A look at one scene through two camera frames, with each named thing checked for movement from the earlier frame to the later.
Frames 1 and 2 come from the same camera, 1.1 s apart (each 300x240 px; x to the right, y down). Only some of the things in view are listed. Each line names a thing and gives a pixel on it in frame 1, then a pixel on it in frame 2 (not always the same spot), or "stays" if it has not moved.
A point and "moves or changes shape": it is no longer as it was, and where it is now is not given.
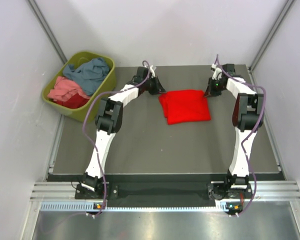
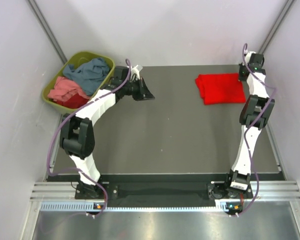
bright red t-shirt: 184,106 moves or changes shape
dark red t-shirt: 74,101 stays
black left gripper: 158,88 to 143,92
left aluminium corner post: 48,31 stays
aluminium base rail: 262,190 stays
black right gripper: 210,92 to 241,66
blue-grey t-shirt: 90,74 stays
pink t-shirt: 64,89 stays
